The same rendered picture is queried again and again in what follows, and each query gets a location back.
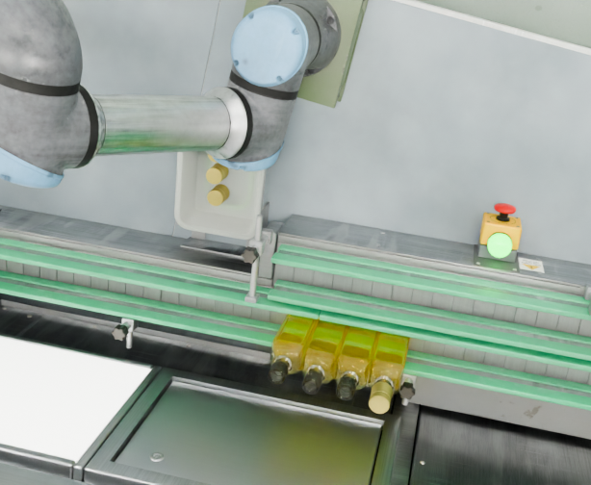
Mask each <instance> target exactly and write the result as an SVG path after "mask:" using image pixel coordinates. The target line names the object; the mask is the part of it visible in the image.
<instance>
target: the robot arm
mask: <svg viewBox="0 0 591 485"><path fill-rule="evenodd" d="M340 42H341V25H340V21H339V18H338V15H337V14H336V12H335V10H334V9H333V7H332V6H331V5H330V4H329V2H328V1H327V0H270V1H269V2H268V3H267V5H266V6H264V7H261V8H258V9H256V10H254V11H253V12H251V13H249V14H248V15H247V16H246V17H245V18H244V19H243V20H242V21H241V22H240V23H239V24H238V26H237V27H236V29H235V31H234V34H233V36H232V39H231V57H232V61H233V65H232V69H231V72H230V76H229V80H228V84H227V87H217V88H213V89H210V90H209V91H207V92H206V93H205V95H204V96H190V95H137V94H91V93H90V92H89V90H88V89H87V88H86V87H84V86H83V85H81V84H80V83H81V77H82V71H83V55H82V49H81V43H80V40H79V37H78V33H77V31H76V28H75V25H74V22H73V19H72V17H71V15H70V13H69V11H68V9H67V7H66V5H65V4H64V1H63V0H0V178H1V179H3V180H6V181H8V182H11V183H14V184H17V185H20V186H25V187H30V188H39V189H48V188H53V187H56V186H58V185H59V184H60V183H61V181H62V179H63V178H64V170H65V169H69V168H81V167H84V166H87V165H88V164H89V163H90V162H91V161H92V159H93V158H94V156H112V155H131V154H149V153H168V152H188V151H206V152H207V153H208V154H209V155H211V156H212V157H213V158H214V160H215V161H217V162H218V163H219V164H221V165H223V166H226V167H229V168H232V169H236V170H239V169H243V170H244V171H259V170H263V169H266V168H269V167H270V166H272V165H273V164H274V163H275V162H276V160H277V158H278V155H279V152H280V151H281V149H282V147H283V145H284V138H285V135H286V132H287V129H288V125H289V122H290V119H291V116H292V112H293V109H294V106H295V103H296V98H297V94H298V91H299V88H300V85H301V82H302V78H303V77H306V76H310V75H313V74H316V73H318V72H319V71H321V70H322V69H324V68H325V67H327V66H328V65H329V64H330V63H331V61H332V60H333V59H334V57H335V56H336V54H337V52H338V49H339V46H340Z"/></svg>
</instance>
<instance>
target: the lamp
mask: <svg viewBox="0 0 591 485"><path fill-rule="evenodd" d="M487 247H488V250H489V252H490V254H491V255H493V256H494V257H498V258H502V257H505V256H507V255H508V254H509V253H510V251H511V248H512V240H511V238H510V237H509V236H508V235H507V234H506V233H503V232H496V233H494V234H492V235H491V236H490V237H489V238H488V241H487Z"/></svg>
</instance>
